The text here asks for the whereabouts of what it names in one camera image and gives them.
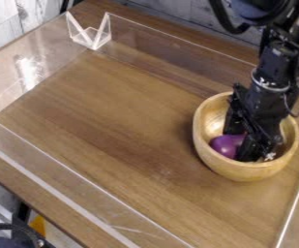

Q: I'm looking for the purple toy eggplant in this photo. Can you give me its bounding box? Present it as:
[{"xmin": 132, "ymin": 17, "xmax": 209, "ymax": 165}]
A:
[{"xmin": 209, "ymin": 135, "xmax": 244, "ymax": 159}]

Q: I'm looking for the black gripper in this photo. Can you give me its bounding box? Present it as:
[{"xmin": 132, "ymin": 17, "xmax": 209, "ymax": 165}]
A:
[{"xmin": 223, "ymin": 42, "xmax": 299, "ymax": 162}]

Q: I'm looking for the clear acrylic corner bracket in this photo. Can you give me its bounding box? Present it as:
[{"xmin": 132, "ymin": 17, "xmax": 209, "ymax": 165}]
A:
[{"xmin": 64, "ymin": 13, "xmax": 111, "ymax": 50}]

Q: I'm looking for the black clamp with bolt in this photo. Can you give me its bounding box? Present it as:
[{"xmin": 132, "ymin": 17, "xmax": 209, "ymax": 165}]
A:
[{"xmin": 12, "ymin": 201, "xmax": 56, "ymax": 248}]

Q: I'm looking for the brown wooden bowl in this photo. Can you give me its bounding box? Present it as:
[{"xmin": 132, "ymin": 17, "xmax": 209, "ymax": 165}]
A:
[{"xmin": 192, "ymin": 91, "xmax": 299, "ymax": 182}]

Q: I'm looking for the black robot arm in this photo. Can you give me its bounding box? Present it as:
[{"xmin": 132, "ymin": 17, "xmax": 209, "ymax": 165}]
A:
[{"xmin": 208, "ymin": 0, "xmax": 299, "ymax": 162}]

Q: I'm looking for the black cable bottom left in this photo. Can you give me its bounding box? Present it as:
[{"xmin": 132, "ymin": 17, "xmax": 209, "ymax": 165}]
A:
[{"xmin": 0, "ymin": 222, "xmax": 36, "ymax": 248}]

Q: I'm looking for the clear acrylic tray wall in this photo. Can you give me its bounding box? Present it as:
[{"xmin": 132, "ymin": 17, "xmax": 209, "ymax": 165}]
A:
[{"xmin": 0, "ymin": 14, "xmax": 299, "ymax": 248}]

